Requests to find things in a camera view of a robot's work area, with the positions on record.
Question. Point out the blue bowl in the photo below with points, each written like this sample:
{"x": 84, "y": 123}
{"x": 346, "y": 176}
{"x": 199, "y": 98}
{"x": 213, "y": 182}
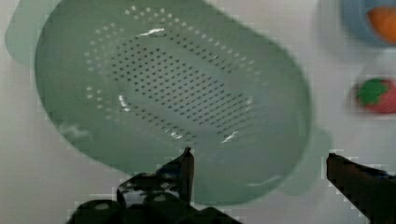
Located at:
{"x": 354, "y": 15}

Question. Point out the orange toy fruit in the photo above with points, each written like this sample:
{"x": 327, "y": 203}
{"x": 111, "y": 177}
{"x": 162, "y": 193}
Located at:
{"x": 383, "y": 21}

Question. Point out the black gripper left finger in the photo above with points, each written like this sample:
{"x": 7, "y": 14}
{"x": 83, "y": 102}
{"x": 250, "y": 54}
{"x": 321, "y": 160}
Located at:
{"x": 161, "y": 197}

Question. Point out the red strawberry with leaves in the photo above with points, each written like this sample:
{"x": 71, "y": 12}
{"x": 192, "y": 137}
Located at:
{"x": 377, "y": 95}

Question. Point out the green plastic strainer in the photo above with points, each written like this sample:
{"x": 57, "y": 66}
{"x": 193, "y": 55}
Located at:
{"x": 131, "y": 83}

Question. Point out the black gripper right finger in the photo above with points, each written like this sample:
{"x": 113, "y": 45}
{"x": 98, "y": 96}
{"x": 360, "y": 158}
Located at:
{"x": 370, "y": 190}

